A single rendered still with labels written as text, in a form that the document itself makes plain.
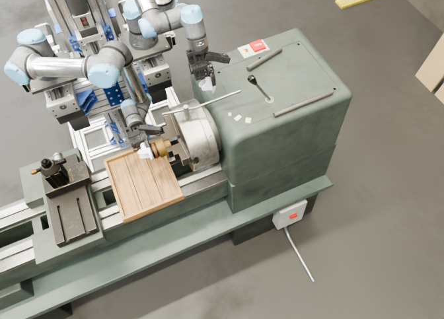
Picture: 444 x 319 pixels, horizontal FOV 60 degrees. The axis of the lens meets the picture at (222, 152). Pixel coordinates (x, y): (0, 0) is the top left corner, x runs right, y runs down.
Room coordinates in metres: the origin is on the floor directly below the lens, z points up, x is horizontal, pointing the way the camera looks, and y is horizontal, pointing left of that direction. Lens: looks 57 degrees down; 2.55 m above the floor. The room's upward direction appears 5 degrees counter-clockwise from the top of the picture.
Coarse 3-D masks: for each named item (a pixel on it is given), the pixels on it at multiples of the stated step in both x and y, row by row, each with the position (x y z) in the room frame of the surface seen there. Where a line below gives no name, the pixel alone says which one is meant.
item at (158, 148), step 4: (156, 140) 1.01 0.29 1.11; (160, 140) 1.00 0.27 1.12; (168, 140) 1.01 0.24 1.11; (152, 144) 0.99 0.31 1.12; (156, 144) 0.98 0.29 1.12; (160, 144) 0.98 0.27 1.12; (164, 144) 0.98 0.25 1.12; (168, 144) 0.99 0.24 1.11; (152, 148) 0.97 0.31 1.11; (156, 148) 0.97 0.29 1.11; (160, 148) 0.97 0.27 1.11; (164, 148) 0.97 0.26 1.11; (152, 152) 0.95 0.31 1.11; (156, 152) 0.95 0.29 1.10; (160, 152) 0.95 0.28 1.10; (164, 152) 0.96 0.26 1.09; (156, 156) 0.94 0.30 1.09; (160, 156) 0.95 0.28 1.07; (164, 156) 0.95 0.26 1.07
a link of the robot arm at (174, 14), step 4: (180, 4) 1.32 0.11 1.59; (184, 4) 1.31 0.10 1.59; (176, 8) 1.28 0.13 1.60; (180, 8) 1.27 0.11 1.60; (168, 12) 1.25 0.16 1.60; (172, 12) 1.25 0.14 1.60; (176, 12) 1.25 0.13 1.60; (168, 16) 1.24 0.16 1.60; (172, 16) 1.24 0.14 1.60; (176, 16) 1.24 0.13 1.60; (180, 16) 1.22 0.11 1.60; (172, 20) 1.22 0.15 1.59; (176, 20) 1.23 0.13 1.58; (172, 24) 1.22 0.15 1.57; (176, 24) 1.22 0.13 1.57; (180, 24) 1.23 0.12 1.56; (172, 28) 1.22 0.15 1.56; (176, 28) 1.23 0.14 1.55
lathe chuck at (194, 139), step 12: (180, 108) 1.09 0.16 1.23; (180, 120) 1.02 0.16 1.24; (192, 120) 1.01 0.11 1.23; (180, 132) 0.99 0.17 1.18; (192, 132) 0.96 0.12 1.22; (204, 132) 0.97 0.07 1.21; (192, 144) 0.92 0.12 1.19; (204, 144) 0.93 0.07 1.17; (192, 156) 0.89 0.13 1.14; (204, 156) 0.90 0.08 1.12; (192, 168) 0.91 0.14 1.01
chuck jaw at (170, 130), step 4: (164, 116) 1.08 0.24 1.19; (168, 116) 1.08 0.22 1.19; (172, 116) 1.08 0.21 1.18; (168, 120) 1.07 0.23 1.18; (172, 120) 1.07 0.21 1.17; (168, 124) 1.06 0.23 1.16; (172, 124) 1.06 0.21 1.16; (164, 128) 1.04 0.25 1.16; (168, 128) 1.04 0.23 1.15; (172, 128) 1.05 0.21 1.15; (176, 128) 1.05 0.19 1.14; (164, 132) 1.04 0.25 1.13; (168, 132) 1.03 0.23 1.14; (172, 132) 1.03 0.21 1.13; (176, 132) 1.04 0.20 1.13; (164, 136) 1.02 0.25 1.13; (168, 136) 1.02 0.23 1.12; (172, 136) 1.02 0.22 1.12; (164, 140) 1.01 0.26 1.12
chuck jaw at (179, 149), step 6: (180, 144) 0.98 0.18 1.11; (168, 150) 0.96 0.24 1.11; (174, 150) 0.95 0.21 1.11; (180, 150) 0.95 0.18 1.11; (186, 150) 0.94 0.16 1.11; (174, 156) 0.92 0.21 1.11; (180, 156) 0.91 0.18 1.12; (186, 156) 0.91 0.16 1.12; (186, 162) 0.89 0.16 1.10; (192, 162) 0.89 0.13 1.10
